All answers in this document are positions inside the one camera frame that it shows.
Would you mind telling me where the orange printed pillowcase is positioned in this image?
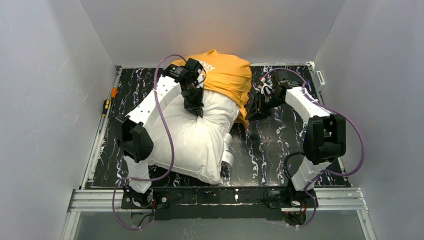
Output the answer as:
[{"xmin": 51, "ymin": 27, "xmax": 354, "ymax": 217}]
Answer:
[{"xmin": 187, "ymin": 49, "xmax": 252, "ymax": 128}]

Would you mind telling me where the white pillow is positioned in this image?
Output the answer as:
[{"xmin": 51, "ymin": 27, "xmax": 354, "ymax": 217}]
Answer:
[{"xmin": 147, "ymin": 90, "xmax": 239, "ymax": 185}]

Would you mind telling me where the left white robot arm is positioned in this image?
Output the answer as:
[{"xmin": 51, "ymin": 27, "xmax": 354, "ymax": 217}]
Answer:
[{"xmin": 115, "ymin": 58, "xmax": 206, "ymax": 194}]

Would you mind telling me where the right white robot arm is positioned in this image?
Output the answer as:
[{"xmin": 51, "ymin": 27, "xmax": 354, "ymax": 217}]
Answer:
[{"xmin": 245, "ymin": 67, "xmax": 346, "ymax": 191}]

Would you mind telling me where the white power strip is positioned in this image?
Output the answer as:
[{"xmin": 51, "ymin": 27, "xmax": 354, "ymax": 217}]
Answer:
[{"xmin": 314, "ymin": 70, "xmax": 326, "ymax": 92}]

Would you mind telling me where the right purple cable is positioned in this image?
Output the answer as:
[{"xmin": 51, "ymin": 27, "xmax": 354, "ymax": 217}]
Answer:
[{"xmin": 263, "ymin": 67, "xmax": 366, "ymax": 229}]

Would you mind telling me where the purple cable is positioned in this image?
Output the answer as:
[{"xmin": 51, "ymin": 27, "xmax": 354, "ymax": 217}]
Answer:
[
  {"xmin": 263, "ymin": 67, "xmax": 366, "ymax": 229},
  {"xmin": 111, "ymin": 53, "xmax": 188, "ymax": 231}
]

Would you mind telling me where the black cable loop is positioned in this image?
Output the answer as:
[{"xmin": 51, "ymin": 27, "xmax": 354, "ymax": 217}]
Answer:
[{"xmin": 283, "ymin": 151, "xmax": 306, "ymax": 181}]

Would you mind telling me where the yellow handled screwdriver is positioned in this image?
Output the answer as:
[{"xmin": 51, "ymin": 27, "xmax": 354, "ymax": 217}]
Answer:
[{"xmin": 101, "ymin": 87, "xmax": 117, "ymax": 117}]

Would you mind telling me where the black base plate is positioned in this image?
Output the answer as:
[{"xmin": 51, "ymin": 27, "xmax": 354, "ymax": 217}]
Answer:
[{"xmin": 120, "ymin": 186, "xmax": 319, "ymax": 222}]

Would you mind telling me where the aluminium frame rail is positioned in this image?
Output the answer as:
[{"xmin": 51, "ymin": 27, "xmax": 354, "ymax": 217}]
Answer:
[{"xmin": 61, "ymin": 187, "xmax": 377, "ymax": 240}]

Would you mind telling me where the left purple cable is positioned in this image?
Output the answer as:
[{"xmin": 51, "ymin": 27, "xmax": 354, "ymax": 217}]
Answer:
[{"xmin": 111, "ymin": 53, "xmax": 188, "ymax": 231}]

